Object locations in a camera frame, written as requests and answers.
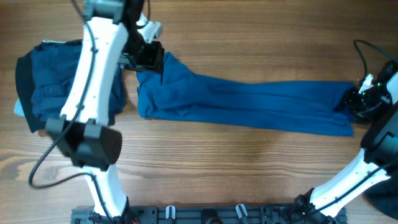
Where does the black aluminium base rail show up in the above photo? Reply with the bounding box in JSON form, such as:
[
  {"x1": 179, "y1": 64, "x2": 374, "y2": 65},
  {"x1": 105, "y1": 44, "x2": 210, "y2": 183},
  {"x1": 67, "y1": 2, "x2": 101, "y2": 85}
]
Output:
[{"x1": 70, "y1": 203, "x2": 348, "y2": 224}]

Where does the folded navy blue garment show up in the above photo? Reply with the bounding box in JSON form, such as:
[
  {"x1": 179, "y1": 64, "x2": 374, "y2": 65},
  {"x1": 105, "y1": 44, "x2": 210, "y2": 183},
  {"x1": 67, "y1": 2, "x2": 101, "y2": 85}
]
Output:
[{"x1": 30, "y1": 42, "x2": 127, "y2": 123}]

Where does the black cable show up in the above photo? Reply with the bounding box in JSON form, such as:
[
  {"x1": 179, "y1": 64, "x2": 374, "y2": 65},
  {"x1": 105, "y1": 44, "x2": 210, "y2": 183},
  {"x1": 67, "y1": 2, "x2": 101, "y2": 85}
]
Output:
[
  {"x1": 292, "y1": 39, "x2": 398, "y2": 223},
  {"x1": 27, "y1": 0, "x2": 152, "y2": 223}
]

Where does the folded black garment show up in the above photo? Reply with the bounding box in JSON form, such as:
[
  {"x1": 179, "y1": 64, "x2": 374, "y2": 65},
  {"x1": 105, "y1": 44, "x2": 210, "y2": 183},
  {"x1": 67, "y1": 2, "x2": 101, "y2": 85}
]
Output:
[{"x1": 14, "y1": 39, "x2": 118, "y2": 134}]

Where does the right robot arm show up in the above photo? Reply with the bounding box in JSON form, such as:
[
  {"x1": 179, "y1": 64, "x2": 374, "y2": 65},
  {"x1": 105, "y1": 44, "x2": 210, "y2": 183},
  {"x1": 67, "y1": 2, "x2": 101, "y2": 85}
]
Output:
[{"x1": 289, "y1": 62, "x2": 397, "y2": 223}]

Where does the right black cable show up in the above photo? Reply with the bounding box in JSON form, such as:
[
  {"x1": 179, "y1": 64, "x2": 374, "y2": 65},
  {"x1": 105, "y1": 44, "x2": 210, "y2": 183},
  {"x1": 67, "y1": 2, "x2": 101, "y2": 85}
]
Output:
[{"x1": 292, "y1": 39, "x2": 398, "y2": 223}]

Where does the light blue folded cloth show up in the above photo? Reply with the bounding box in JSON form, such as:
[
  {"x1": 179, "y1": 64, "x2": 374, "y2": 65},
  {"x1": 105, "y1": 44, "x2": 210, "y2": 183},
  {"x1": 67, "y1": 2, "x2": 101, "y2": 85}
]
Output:
[{"x1": 14, "y1": 98, "x2": 25, "y2": 118}]

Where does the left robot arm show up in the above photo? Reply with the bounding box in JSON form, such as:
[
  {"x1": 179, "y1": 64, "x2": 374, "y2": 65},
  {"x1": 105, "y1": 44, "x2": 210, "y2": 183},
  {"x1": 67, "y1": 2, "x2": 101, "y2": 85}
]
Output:
[{"x1": 45, "y1": 1, "x2": 164, "y2": 223}]

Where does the blue polo shirt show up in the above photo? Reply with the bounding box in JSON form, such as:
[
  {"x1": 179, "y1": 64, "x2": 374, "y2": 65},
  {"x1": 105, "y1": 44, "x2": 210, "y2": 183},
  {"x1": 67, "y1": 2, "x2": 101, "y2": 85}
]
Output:
[{"x1": 136, "y1": 52, "x2": 353, "y2": 136}]

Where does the left black cable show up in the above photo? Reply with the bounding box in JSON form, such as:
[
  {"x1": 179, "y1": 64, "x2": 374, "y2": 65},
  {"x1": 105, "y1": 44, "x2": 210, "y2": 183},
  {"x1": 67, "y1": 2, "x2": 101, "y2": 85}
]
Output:
[{"x1": 27, "y1": 0, "x2": 152, "y2": 223}]

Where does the dark garment pile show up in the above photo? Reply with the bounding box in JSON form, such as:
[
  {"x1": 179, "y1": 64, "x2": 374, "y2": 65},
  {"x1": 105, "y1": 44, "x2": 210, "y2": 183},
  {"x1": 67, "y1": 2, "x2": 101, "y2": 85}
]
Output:
[{"x1": 364, "y1": 178, "x2": 398, "y2": 220}]

